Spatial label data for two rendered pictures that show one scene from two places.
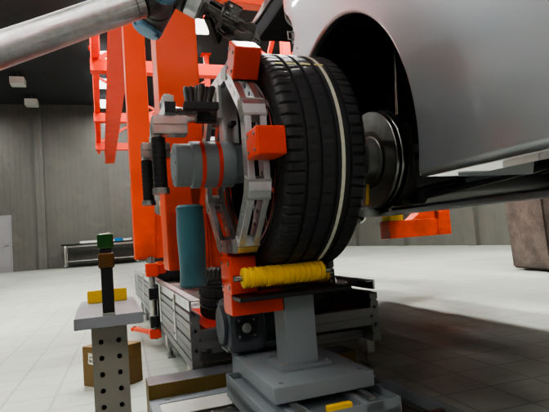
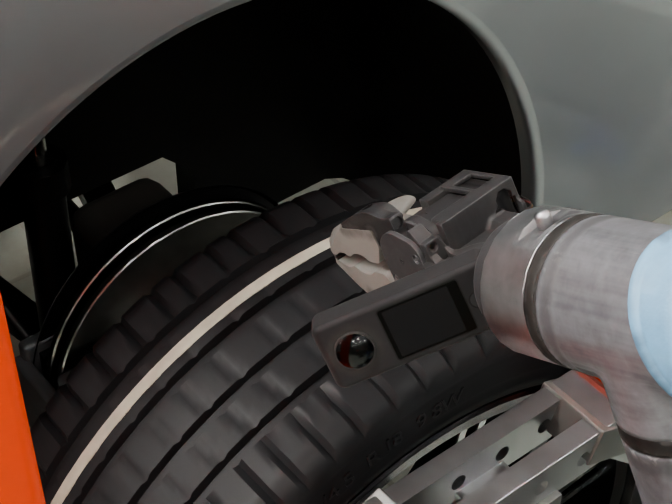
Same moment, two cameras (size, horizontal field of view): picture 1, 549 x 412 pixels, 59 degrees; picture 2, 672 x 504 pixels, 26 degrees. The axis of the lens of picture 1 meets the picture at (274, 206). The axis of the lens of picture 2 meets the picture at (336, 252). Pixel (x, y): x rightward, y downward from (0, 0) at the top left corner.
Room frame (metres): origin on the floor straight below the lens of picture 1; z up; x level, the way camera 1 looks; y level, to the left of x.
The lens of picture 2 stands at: (1.80, 0.74, 1.96)
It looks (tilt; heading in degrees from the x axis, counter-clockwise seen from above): 42 degrees down; 251
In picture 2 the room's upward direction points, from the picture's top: straight up
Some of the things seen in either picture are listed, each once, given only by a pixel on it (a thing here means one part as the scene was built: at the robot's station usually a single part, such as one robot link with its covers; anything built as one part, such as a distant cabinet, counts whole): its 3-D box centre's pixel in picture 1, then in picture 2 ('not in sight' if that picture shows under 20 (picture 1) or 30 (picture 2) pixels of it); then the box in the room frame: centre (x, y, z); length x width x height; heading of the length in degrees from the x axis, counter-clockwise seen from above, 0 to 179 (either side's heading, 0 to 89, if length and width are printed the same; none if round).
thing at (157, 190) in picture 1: (159, 163); not in sight; (1.23, 0.29, 0.83); 0.04 x 0.04 x 0.16
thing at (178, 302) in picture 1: (162, 298); not in sight; (3.08, 0.75, 0.28); 2.47 x 0.09 x 0.22; 20
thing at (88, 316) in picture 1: (108, 311); not in sight; (1.45, 0.52, 0.44); 0.43 x 0.17 x 0.03; 20
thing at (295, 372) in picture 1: (295, 331); not in sight; (1.52, -0.04, 0.32); 0.40 x 0.30 x 0.28; 20
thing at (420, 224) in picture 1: (408, 218); not in sight; (4.52, -1.24, 0.69); 0.52 x 0.17 x 0.35; 110
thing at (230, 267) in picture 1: (251, 283); not in sight; (1.48, 0.09, 0.48); 0.16 x 0.12 x 0.17; 110
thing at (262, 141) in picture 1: (265, 143); not in sight; (1.17, 0.01, 0.85); 0.09 x 0.08 x 0.07; 20
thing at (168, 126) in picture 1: (168, 126); not in sight; (1.24, 0.26, 0.93); 0.09 x 0.05 x 0.05; 110
